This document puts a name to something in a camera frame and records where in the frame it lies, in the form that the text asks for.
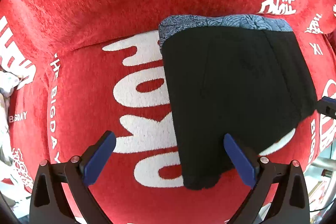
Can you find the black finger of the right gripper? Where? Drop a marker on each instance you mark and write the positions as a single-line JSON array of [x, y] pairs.
[[327, 107]]

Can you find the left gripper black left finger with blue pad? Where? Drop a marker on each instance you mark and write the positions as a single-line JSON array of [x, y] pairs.
[[49, 203]]

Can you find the black pants grey waistband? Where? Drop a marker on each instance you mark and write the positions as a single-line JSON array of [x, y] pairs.
[[242, 75]]

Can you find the red blanket white lettering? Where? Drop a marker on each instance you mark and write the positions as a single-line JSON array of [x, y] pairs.
[[90, 66]]

